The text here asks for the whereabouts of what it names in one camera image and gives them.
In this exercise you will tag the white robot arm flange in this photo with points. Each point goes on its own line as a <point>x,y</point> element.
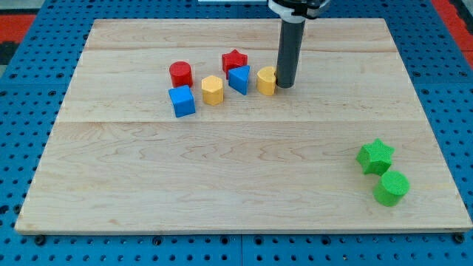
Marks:
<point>296,11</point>

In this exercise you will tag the blue triangle block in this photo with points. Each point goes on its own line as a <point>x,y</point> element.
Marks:
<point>238,78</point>

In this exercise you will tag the red star block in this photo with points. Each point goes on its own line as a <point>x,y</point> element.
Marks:
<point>233,59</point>

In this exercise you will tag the green star block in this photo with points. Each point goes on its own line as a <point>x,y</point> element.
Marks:
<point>375,157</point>

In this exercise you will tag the yellow hexagon block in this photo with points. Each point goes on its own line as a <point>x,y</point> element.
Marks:
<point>212,90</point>

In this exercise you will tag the yellow heart block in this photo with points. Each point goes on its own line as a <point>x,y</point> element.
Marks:
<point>266,80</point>

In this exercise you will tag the blue cube block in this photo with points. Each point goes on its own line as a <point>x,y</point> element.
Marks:
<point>182,100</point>

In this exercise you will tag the red cylinder block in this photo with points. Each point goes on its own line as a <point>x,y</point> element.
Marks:
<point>181,74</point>

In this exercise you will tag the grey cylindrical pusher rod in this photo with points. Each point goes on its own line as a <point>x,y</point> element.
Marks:
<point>290,41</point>

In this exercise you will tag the light wooden board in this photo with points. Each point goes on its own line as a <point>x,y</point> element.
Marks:
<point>119,162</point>

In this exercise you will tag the green cylinder block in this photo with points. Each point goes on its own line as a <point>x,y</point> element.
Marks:
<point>391,188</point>

